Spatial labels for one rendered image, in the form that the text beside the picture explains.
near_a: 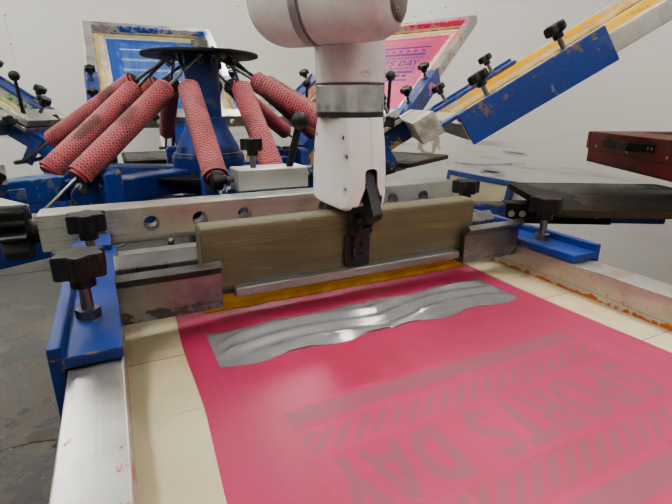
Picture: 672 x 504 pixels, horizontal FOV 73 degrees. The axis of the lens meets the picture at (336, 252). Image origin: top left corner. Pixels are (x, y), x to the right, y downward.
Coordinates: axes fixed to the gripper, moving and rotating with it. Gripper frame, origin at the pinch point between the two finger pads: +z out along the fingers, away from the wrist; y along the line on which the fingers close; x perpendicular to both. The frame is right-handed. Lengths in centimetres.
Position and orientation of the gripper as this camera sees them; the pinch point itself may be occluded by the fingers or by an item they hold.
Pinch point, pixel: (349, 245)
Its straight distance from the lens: 55.0
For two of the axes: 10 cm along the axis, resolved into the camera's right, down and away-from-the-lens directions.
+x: 9.0, -1.4, 4.1
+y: 4.4, 2.8, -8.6
